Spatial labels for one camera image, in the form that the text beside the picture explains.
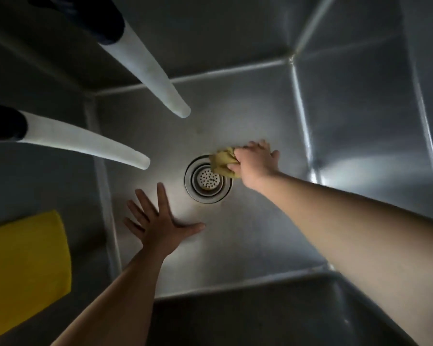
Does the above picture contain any person's left hand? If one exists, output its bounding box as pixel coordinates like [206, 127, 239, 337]
[123, 182, 206, 259]

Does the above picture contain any person's right hand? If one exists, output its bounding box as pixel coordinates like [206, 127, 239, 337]
[228, 140, 280, 190]

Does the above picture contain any small yellow cloth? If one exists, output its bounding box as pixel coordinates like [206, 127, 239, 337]
[209, 147, 242, 179]

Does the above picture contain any person's left forearm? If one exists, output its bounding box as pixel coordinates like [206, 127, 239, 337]
[51, 248, 167, 346]

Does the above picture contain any person's right forearm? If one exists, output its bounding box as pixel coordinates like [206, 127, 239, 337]
[254, 172, 433, 346]

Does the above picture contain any stainless steel sink basin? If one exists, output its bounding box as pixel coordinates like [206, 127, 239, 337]
[0, 0, 433, 346]

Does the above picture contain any round metal drain strainer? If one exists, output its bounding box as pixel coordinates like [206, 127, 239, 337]
[184, 154, 234, 204]

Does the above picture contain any white faucet spout black collar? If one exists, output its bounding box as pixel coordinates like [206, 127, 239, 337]
[0, 102, 151, 171]
[27, 0, 192, 119]

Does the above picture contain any large flat yellow cloth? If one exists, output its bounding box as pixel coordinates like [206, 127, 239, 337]
[0, 210, 73, 344]

